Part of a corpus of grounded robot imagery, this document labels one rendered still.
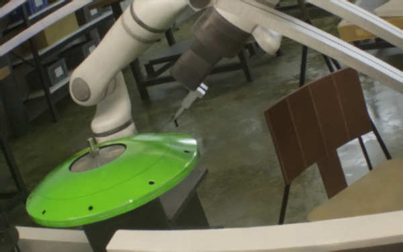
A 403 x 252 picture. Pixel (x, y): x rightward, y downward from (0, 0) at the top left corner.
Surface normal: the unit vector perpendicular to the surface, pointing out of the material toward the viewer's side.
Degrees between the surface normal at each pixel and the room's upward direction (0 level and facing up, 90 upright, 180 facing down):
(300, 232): 13
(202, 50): 97
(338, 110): 90
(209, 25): 69
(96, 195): 23
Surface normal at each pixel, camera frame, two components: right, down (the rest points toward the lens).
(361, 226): -0.41, -0.78
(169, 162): 0.05, -0.87
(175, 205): -0.31, -0.90
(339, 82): 0.18, 0.25
